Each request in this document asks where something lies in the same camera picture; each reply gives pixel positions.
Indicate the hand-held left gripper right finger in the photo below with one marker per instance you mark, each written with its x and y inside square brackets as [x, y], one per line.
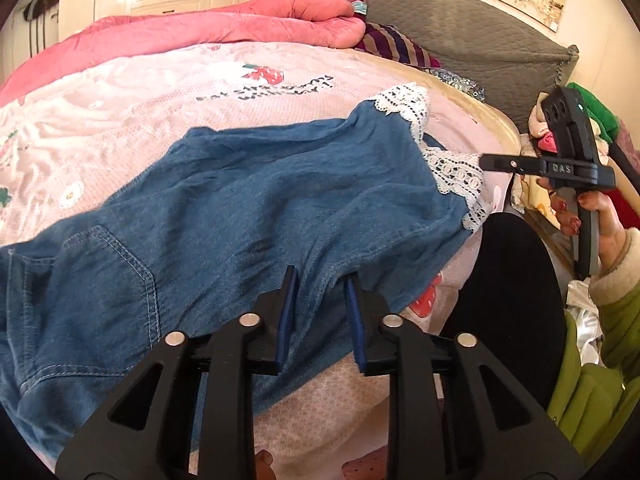
[355, 325]

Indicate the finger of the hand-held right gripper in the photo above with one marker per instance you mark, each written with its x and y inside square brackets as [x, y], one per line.
[505, 162]

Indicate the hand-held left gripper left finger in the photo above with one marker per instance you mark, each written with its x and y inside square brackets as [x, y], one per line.
[287, 320]

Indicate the blue denim pants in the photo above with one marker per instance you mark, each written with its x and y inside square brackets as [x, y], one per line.
[250, 200]

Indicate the person's right forearm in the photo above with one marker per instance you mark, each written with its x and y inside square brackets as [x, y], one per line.
[622, 280]

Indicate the person's right hand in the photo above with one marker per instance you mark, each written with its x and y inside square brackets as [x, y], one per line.
[607, 230]

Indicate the person's left hand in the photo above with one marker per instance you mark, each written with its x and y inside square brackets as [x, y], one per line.
[265, 474]

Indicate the pink plush cloth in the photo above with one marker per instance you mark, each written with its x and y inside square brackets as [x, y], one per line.
[542, 130]

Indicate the green fluffy cloth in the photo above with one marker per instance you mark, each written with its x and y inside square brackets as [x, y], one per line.
[600, 110]

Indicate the yellow printed cloth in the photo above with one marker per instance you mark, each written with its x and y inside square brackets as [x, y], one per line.
[535, 200]

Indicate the dark red cloth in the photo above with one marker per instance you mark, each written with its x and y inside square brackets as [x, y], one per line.
[627, 175]

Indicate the dark blue patterned cloth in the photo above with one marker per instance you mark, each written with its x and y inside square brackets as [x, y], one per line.
[460, 85]

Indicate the grey quilted headboard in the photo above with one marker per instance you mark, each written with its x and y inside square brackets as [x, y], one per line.
[475, 35]

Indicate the pink dotted cloth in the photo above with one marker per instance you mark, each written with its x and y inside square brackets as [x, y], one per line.
[362, 474]

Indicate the striped purple pillow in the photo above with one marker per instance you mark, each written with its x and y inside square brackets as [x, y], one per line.
[395, 45]

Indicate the white crumpled cloth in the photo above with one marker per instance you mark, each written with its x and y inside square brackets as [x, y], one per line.
[582, 320]

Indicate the small teal and pink cloth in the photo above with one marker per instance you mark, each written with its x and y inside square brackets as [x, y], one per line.
[360, 7]

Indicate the person's green jacket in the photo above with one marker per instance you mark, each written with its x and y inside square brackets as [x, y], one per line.
[585, 410]

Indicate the pink strawberry print bed sheet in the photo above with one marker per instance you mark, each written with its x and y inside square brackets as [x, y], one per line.
[150, 90]

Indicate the pink quilt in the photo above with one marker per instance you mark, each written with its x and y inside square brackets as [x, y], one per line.
[200, 25]

